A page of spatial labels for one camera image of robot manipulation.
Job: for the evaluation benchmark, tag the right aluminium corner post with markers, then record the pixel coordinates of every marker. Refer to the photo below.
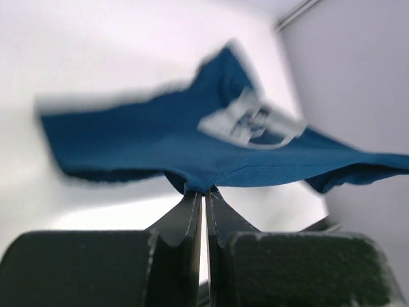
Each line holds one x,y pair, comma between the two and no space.
296,12

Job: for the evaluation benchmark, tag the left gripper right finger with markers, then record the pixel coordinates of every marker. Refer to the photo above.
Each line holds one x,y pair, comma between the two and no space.
248,267

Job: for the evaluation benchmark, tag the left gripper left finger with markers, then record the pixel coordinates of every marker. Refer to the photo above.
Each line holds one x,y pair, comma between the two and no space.
158,266

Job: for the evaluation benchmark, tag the blue printed t shirt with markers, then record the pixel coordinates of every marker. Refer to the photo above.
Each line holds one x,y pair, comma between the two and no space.
216,131

